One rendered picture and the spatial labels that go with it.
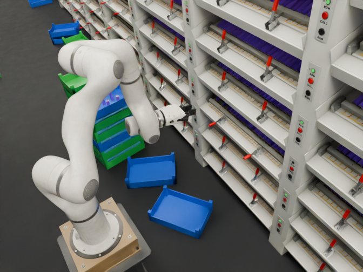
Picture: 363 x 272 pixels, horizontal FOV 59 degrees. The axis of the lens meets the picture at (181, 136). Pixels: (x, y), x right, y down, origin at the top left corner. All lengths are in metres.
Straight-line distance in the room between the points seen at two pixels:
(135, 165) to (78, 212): 0.98
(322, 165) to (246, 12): 0.59
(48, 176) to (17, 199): 1.16
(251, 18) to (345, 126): 0.47
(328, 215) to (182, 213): 0.83
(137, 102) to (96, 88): 0.31
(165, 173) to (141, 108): 0.82
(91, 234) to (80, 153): 0.38
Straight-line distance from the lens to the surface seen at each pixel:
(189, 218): 1.82
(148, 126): 1.30
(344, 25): 0.93
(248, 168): 1.64
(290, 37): 1.06
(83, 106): 1.03
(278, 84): 1.18
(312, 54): 0.99
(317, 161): 1.20
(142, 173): 2.07
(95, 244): 1.38
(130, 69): 1.19
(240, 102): 1.41
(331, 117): 1.07
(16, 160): 2.52
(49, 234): 2.00
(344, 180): 1.16
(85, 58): 1.04
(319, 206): 1.32
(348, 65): 0.95
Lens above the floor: 1.53
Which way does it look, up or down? 43 degrees down
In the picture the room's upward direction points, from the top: 7 degrees counter-clockwise
